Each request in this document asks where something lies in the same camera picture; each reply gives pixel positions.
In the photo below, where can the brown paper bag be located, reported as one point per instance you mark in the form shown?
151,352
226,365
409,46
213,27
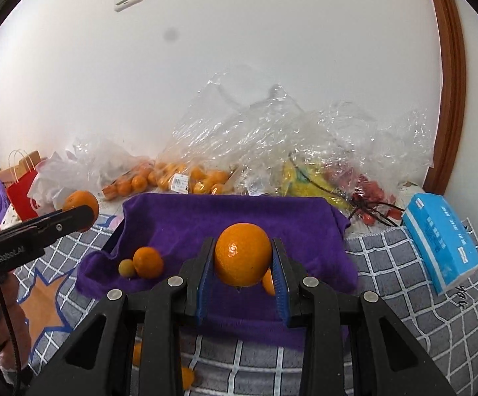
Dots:
32,160

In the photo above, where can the purple towel covered tray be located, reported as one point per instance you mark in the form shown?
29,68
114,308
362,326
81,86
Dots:
222,210

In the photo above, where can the large orange mandarin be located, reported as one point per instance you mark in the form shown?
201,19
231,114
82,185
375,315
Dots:
243,255

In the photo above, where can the red paper bag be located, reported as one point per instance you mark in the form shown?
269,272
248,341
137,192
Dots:
18,198

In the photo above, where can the white spotted bag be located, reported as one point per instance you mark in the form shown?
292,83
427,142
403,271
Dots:
8,219

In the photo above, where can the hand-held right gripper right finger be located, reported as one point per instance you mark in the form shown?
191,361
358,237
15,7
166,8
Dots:
280,293

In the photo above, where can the white plastic bag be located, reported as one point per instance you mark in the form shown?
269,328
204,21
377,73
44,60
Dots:
49,185

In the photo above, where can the small orange mandarin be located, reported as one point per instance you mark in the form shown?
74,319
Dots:
80,201
268,282
187,377
137,352
148,262

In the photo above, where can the blue tissue pack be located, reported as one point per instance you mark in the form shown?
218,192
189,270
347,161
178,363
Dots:
441,239

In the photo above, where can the brown wooden door frame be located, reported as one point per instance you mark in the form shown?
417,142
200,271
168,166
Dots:
449,90

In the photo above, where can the clear bag of red tomatoes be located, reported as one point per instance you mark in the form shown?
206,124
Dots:
371,189

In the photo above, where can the person's left hand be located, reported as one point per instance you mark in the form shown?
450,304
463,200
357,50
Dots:
16,326

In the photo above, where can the clear bag of yellow fruit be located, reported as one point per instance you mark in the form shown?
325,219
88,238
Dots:
305,181

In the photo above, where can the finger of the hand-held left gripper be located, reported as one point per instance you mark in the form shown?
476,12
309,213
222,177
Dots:
57,222

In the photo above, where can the grey checked star blanket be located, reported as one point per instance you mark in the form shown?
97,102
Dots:
408,297

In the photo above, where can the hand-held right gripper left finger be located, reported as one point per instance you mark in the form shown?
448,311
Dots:
204,293

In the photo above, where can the small green round fruit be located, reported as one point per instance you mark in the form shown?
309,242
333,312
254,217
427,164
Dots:
126,268

